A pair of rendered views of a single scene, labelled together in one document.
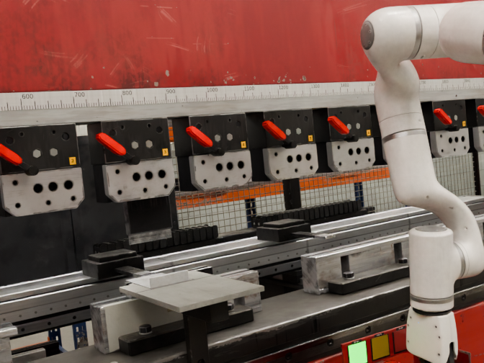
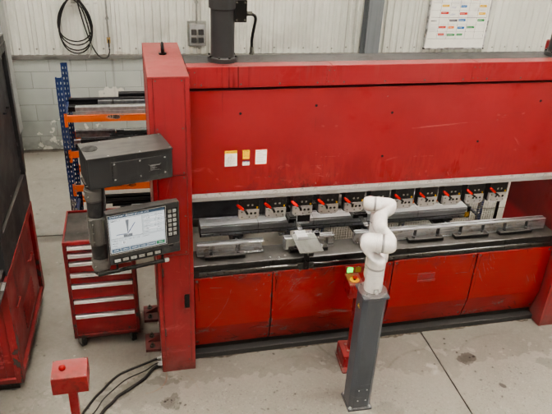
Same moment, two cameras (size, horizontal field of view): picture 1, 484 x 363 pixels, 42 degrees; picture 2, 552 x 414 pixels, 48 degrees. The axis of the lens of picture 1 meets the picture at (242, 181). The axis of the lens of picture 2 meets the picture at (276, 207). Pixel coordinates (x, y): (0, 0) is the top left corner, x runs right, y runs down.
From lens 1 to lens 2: 3.42 m
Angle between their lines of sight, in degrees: 31
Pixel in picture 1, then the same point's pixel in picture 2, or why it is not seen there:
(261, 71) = (347, 181)
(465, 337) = (404, 268)
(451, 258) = not seen: hidden behind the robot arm
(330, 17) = (379, 163)
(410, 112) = not seen: hidden behind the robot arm
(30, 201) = (272, 214)
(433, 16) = (379, 204)
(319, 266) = (356, 236)
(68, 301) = (278, 225)
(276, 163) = (347, 207)
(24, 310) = (266, 226)
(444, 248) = not seen: hidden behind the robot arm
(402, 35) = (370, 208)
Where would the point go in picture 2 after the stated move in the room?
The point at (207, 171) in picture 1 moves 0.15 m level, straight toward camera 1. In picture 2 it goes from (322, 209) to (317, 218)
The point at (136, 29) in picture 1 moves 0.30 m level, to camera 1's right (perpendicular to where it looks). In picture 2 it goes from (308, 172) to (349, 180)
